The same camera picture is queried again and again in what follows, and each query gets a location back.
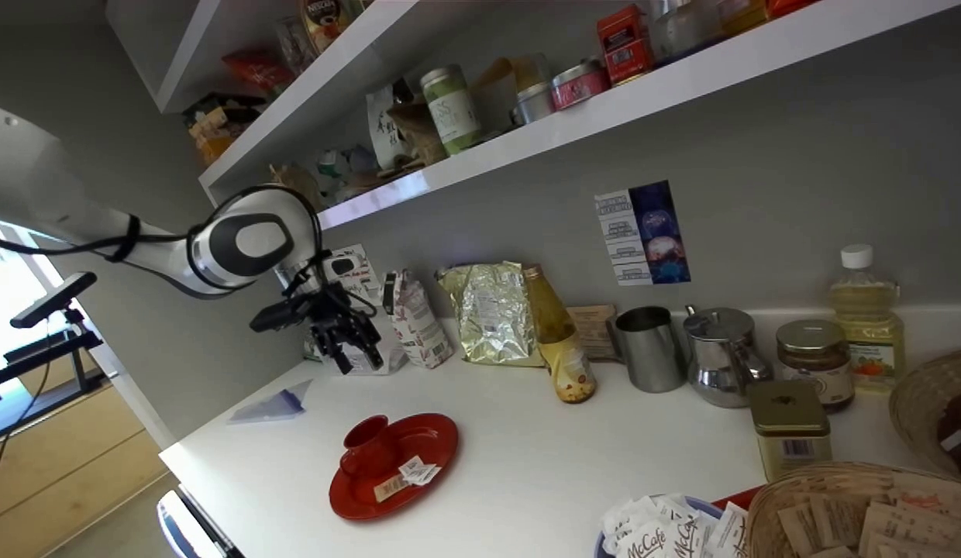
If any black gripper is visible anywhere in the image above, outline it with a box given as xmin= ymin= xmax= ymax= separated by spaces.
xmin=289 ymin=277 xmax=389 ymax=377

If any red enamel plate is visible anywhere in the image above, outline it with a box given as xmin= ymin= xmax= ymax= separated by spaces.
xmin=327 ymin=408 xmax=464 ymax=524

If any white patterned coffee bag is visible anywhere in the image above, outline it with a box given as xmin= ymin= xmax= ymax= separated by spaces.
xmin=382 ymin=268 xmax=459 ymax=373

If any white sign card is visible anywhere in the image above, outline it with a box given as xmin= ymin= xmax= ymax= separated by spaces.
xmin=329 ymin=243 xmax=384 ymax=314

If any brown sugar packet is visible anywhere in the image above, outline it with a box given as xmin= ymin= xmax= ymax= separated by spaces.
xmin=372 ymin=472 xmax=412 ymax=504

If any gold foil bag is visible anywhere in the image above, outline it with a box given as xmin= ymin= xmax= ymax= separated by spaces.
xmin=435 ymin=259 xmax=547 ymax=370

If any teal patterned package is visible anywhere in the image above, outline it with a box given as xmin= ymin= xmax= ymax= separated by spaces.
xmin=314 ymin=144 xmax=382 ymax=206

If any yellow pouch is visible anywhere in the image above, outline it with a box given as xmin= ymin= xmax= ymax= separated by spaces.
xmin=522 ymin=264 xmax=603 ymax=405

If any white printed pouch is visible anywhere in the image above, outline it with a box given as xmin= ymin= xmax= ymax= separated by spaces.
xmin=363 ymin=79 xmax=419 ymax=174

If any small brown box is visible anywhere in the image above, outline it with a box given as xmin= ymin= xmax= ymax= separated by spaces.
xmin=566 ymin=300 xmax=621 ymax=364

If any green labelled jar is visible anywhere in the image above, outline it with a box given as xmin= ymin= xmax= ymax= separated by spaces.
xmin=416 ymin=63 xmax=483 ymax=158

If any brown paper bag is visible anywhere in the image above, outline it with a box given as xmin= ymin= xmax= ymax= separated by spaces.
xmin=469 ymin=57 xmax=523 ymax=135

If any red snack packet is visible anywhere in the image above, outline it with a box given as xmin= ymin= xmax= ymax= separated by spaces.
xmin=225 ymin=45 xmax=295 ymax=98

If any steel cup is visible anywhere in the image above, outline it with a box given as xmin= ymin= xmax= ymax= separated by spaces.
xmin=614 ymin=303 xmax=688 ymax=398

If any black stand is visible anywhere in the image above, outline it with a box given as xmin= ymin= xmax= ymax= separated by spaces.
xmin=0 ymin=270 xmax=106 ymax=412

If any small white tin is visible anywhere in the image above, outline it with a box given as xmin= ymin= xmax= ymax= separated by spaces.
xmin=511 ymin=79 xmax=557 ymax=125

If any wooden drawer cabinet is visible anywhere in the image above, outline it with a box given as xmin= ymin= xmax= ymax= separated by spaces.
xmin=0 ymin=375 xmax=173 ymax=558

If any pink round tin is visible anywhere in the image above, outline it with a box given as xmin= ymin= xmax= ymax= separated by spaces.
xmin=549 ymin=58 xmax=612 ymax=112

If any white crumpled bag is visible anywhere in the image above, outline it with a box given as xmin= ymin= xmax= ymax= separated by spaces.
xmin=600 ymin=493 xmax=754 ymax=558

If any steel teapot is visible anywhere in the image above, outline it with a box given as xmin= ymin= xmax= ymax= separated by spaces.
xmin=680 ymin=300 xmax=774 ymax=408

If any red tray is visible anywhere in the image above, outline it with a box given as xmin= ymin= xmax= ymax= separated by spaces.
xmin=711 ymin=484 xmax=764 ymax=514

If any red box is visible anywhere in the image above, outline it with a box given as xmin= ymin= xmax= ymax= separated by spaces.
xmin=595 ymin=0 xmax=661 ymax=88

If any gold tea tin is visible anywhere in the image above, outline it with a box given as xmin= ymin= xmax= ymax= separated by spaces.
xmin=743 ymin=375 xmax=833 ymax=481

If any clear glass jar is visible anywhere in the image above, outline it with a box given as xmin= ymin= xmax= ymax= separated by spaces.
xmin=644 ymin=0 xmax=711 ymax=63

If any glass jar with metal lid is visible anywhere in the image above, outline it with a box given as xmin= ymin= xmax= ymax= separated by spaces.
xmin=773 ymin=317 xmax=860 ymax=417

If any cooking oil bottle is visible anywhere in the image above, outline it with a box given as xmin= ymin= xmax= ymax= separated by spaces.
xmin=827 ymin=243 xmax=908 ymax=398

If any wicker basket with packets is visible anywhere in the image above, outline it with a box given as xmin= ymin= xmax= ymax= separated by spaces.
xmin=740 ymin=460 xmax=961 ymax=558

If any round woven basket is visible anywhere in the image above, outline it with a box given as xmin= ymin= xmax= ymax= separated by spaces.
xmin=888 ymin=348 xmax=961 ymax=481

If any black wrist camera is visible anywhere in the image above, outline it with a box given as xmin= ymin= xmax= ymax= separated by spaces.
xmin=248 ymin=293 xmax=336 ymax=335

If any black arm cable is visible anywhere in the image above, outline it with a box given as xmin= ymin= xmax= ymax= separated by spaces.
xmin=0 ymin=211 xmax=195 ymax=264

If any blue white wall poster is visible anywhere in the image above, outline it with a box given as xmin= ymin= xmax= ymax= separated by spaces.
xmin=591 ymin=176 xmax=694 ymax=293

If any white wall shelf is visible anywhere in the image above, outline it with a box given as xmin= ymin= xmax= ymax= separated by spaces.
xmin=102 ymin=0 xmax=432 ymax=116
xmin=195 ymin=0 xmax=961 ymax=237

